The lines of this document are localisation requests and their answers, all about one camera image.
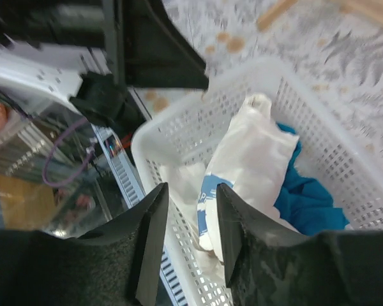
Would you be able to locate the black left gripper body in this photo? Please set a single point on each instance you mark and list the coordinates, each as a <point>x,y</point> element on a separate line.
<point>91,24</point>

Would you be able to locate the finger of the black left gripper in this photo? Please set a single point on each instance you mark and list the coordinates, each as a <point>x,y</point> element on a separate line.
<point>156,54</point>

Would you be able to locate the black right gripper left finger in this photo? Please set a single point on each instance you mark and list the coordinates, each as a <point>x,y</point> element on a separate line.
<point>117,263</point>

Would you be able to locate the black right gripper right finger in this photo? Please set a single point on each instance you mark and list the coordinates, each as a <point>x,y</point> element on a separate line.
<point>268,264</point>

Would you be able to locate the white t shirt blue print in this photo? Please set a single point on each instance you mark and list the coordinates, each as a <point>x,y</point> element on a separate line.
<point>239,161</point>

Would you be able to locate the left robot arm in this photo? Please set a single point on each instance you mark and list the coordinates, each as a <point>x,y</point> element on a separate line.
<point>94,95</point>

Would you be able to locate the white plastic laundry basket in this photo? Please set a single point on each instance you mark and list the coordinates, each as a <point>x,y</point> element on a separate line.
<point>190,130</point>

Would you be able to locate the floral tablecloth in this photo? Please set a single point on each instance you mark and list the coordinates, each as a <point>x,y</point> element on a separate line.
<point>341,59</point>

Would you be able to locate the wooden clothes rack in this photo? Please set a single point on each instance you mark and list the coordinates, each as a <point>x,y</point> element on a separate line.
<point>369,10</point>

